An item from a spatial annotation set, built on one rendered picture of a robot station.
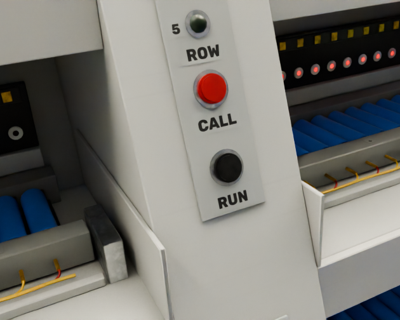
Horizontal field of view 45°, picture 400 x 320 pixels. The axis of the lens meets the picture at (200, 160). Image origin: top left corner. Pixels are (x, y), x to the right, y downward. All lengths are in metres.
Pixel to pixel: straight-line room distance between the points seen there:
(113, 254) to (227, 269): 0.07
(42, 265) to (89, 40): 0.14
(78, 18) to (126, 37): 0.03
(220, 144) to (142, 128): 0.04
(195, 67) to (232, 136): 0.04
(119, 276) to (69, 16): 0.15
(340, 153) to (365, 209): 0.05
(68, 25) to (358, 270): 0.23
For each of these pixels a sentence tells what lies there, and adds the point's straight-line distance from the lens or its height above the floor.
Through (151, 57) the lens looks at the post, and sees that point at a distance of 0.25.
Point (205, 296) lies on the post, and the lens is 0.27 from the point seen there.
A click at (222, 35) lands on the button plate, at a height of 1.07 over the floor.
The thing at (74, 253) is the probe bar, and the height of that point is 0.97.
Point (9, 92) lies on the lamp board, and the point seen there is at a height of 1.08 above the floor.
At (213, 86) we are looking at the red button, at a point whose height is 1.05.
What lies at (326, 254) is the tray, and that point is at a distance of 0.32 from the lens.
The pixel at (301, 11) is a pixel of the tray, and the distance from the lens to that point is 0.31.
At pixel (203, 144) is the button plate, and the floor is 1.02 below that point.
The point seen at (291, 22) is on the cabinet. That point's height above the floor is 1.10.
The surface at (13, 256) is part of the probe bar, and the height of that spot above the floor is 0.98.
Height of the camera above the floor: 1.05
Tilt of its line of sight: 8 degrees down
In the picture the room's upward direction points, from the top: 12 degrees counter-clockwise
